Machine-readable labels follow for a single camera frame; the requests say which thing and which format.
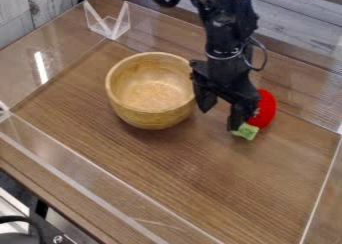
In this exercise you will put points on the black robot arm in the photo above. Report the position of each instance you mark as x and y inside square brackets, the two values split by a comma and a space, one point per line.
[230, 22]

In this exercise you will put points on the light wooden bowl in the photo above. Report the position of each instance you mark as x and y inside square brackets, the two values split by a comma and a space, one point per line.
[150, 92]

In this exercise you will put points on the black table leg mount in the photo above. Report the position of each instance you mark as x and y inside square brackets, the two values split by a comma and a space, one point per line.
[24, 225]

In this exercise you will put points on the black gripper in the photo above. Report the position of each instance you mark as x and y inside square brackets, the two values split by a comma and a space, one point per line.
[223, 78]

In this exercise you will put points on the red felt strawberry toy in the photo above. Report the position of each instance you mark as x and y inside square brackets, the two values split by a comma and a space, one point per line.
[260, 119]

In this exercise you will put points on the clear acrylic table guard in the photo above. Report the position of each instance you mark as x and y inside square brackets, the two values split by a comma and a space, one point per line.
[188, 185]

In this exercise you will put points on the clear acrylic corner bracket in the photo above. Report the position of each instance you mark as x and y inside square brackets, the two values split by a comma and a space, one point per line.
[108, 26]

